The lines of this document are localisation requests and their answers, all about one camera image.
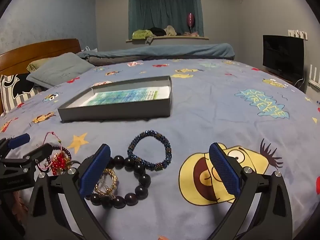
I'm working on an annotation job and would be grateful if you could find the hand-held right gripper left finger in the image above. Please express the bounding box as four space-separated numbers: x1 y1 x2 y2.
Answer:
26 144 112 240

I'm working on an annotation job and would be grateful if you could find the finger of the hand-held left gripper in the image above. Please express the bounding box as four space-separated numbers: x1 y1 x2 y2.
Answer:
23 143 63 171
0 133 31 156

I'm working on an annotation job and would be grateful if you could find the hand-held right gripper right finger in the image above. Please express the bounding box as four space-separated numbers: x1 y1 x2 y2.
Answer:
202 142 293 240

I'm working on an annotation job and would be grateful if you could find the gold chain bracelet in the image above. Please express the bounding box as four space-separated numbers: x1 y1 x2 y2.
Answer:
94 167 118 198

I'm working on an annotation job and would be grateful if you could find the red bead pink string bracelet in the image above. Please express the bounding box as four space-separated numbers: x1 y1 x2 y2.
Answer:
37 131 69 176

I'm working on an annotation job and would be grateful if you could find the small dark bead bracelet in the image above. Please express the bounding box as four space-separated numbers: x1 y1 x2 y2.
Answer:
51 144 82 167

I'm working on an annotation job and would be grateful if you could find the blue beaded bracelet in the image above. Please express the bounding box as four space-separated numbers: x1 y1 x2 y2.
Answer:
127 131 173 172

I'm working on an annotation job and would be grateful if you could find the large black bead bracelet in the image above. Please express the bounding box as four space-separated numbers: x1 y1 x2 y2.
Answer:
90 155 152 209

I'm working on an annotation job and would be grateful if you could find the grey cardboard box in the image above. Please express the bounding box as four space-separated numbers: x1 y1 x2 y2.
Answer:
57 75 173 123

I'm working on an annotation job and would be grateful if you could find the striped black white pillow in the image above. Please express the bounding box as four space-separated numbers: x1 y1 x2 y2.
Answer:
0 74 43 114

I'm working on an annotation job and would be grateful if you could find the cartoon printed bedsheet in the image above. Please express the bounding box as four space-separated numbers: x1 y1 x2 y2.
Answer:
0 57 320 240

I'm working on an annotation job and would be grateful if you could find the olive green pillow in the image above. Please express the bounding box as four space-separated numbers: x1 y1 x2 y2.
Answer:
27 58 53 72

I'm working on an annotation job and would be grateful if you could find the blue green printed paper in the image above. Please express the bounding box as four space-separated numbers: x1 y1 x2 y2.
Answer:
86 86 172 105

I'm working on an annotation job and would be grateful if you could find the grey blue pillow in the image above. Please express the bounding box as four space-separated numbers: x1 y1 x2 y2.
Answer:
26 52 95 89

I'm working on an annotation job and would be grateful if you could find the wooden headboard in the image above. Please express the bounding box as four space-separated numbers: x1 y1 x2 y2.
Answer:
0 39 82 115

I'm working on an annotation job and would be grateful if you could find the grey folded blanket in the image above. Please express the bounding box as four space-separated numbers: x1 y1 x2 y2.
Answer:
86 54 234 67

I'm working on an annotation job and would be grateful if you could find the white router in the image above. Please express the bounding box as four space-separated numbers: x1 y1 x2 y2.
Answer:
308 64 320 90

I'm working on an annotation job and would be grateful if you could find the black television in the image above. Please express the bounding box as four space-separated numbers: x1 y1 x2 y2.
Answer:
262 34 305 79

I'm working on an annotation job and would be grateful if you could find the blue rolled blanket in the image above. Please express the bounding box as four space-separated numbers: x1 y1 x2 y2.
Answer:
76 43 235 62

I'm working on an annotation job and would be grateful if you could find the window sill ledge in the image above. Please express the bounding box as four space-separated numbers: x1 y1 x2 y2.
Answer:
126 35 209 42

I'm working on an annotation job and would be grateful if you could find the green cloth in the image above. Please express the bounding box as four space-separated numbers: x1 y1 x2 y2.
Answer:
132 29 154 40

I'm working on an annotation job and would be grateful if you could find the pink foil balloon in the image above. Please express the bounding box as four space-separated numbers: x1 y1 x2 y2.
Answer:
186 13 195 33

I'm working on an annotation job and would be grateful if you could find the teal curtain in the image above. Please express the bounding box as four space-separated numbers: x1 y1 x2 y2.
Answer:
128 0 204 39

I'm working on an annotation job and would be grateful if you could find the white wall socket strip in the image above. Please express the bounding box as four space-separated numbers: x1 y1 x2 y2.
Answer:
287 29 308 40

